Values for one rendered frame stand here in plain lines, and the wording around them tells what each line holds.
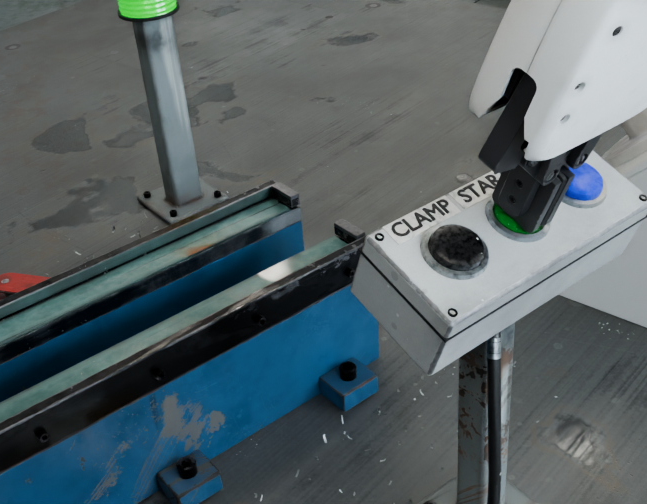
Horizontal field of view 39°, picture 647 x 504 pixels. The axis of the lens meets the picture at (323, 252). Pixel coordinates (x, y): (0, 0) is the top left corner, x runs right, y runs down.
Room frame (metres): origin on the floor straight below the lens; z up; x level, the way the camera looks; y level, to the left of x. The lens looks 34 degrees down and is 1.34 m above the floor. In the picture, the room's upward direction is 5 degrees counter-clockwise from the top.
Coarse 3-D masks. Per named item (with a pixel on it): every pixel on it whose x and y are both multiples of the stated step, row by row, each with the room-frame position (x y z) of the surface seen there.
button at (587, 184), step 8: (584, 168) 0.47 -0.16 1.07; (592, 168) 0.47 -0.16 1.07; (576, 176) 0.46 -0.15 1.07; (584, 176) 0.46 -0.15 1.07; (592, 176) 0.46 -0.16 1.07; (600, 176) 0.47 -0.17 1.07; (576, 184) 0.46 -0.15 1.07; (584, 184) 0.46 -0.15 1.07; (592, 184) 0.46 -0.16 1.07; (600, 184) 0.46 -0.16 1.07; (568, 192) 0.45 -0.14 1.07; (576, 192) 0.45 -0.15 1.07; (584, 192) 0.45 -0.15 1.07; (592, 192) 0.45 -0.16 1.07; (600, 192) 0.46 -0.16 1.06; (584, 200) 0.45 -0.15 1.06
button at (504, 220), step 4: (496, 204) 0.44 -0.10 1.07; (496, 208) 0.44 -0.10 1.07; (500, 208) 0.44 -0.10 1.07; (496, 212) 0.43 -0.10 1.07; (500, 212) 0.43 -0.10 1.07; (504, 212) 0.43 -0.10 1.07; (496, 216) 0.43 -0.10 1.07; (500, 216) 0.43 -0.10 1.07; (504, 216) 0.43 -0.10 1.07; (508, 216) 0.43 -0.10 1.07; (500, 220) 0.43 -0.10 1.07; (504, 220) 0.43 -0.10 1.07; (508, 220) 0.43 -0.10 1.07; (512, 220) 0.43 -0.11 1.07; (504, 224) 0.43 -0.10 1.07; (508, 224) 0.43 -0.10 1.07; (512, 224) 0.43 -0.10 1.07; (516, 224) 0.43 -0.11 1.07; (508, 228) 0.42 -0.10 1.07; (512, 228) 0.42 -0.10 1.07; (516, 228) 0.42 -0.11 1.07; (520, 228) 0.42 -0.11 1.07; (540, 228) 0.43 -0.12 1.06; (516, 232) 0.42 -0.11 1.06; (520, 232) 0.42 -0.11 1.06; (524, 232) 0.42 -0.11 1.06; (532, 232) 0.42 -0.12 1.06; (536, 232) 0.42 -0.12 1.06
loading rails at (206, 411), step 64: (256, 192) 0.73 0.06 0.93; (128, 256) 0.65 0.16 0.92; (192, 256) 0.65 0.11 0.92; (256, 256) 0.69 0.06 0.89; (320, 256) 0.63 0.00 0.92; (0, 320) 0.58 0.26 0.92; (64, 320) 0.58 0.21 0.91; (128, 320) 0.61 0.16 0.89; (192, 320) 0.56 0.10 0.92; (256, 320) 0.56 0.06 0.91; (320, 320) 0.60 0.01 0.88; (0, 384) 0.54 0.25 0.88; (64, 384) 0.50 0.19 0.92; (128, 384) 0.50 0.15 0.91; (192, 384) 0.53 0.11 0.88; (256, 384) 0.56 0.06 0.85; (320, 384) 0.59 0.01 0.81; (0, 448) 0.44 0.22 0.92; (64, 448) 0.47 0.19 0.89; (128, 448) 0.49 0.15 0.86; (192, 448) 0.52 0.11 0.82
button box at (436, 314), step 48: (480, 192) 0.45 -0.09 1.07; (624, 192) 0.46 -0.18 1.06; (384, 240) 0.41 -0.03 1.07; (528, 240) 0.42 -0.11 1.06; (576, 240) 0.42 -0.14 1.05; (624, 240) 0.46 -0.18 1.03; (384, 288) 0.40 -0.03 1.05; (432, 288) 0.38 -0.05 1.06; (480, 288) 0.38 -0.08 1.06; (528, 288) 0.40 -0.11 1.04; (432, 336) 0.37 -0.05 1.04; (480, 336) 0.39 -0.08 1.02
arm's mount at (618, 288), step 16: (640, 160) 0.68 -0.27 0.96; (624, 176) 0.67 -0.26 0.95; (640, 176) 0.66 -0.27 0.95; (640, 224) 0.66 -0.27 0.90; (640, 240) 0.66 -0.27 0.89; (624, 256) 0.66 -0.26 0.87; (640, 256) 0.65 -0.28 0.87; (608, 272) 0.67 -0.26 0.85; (624, 272) 0.66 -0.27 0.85; (640, 272) 0.65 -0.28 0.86; (576, 288) 0.69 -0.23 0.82; (592, 288) 0.68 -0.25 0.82; (608, 288) 0.67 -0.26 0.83; (624, 288) 0.66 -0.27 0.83; (640, 288) 0.65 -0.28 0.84; (592, 304) 0.68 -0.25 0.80; (608, 304) 0.67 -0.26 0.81; (624, 304) 0.66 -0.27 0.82; (640, 304) 0.65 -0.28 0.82; (640, 320) 0.65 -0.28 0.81
